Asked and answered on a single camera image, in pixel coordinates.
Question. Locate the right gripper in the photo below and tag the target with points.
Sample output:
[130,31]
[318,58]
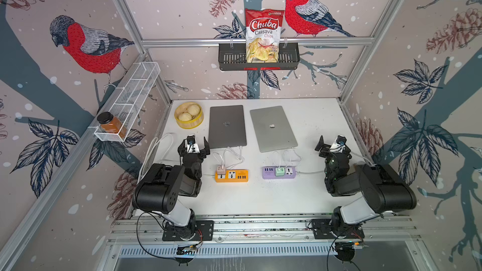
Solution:
[335,152]

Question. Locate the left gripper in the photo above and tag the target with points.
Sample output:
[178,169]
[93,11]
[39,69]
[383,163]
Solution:
[193,153]

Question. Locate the green charger plug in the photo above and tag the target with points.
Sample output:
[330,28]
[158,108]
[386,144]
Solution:
[280,171]

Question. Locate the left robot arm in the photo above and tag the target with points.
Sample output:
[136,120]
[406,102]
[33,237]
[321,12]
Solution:
[158,191]

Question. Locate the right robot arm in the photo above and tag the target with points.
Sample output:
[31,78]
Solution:
[381,187]

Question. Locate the pink charger plug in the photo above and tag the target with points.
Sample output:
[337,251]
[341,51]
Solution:
[220,170]

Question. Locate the dark grey laptop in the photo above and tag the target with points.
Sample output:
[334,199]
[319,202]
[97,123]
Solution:
[227,128]

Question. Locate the silver laptop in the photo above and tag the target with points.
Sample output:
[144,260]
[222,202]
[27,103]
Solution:
[273,130]

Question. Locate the orange power strip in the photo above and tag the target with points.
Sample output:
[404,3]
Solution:
[233,176]

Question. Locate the purple power strip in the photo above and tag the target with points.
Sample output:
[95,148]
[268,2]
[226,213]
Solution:
[268,172]

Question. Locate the orange sauce jar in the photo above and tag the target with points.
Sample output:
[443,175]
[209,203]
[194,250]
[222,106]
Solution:
[111,124]

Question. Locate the Chuba cassava chips bag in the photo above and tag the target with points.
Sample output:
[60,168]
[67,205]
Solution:
[263,34]

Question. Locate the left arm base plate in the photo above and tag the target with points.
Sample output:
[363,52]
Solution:
[193,232]

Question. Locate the white wire wall shelf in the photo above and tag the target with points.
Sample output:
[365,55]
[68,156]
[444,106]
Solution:
[130,99]

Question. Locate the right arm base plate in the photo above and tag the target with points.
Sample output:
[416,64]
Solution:
[324,229]

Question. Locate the black wire wall basket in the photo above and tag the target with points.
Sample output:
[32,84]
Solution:
[239,57]

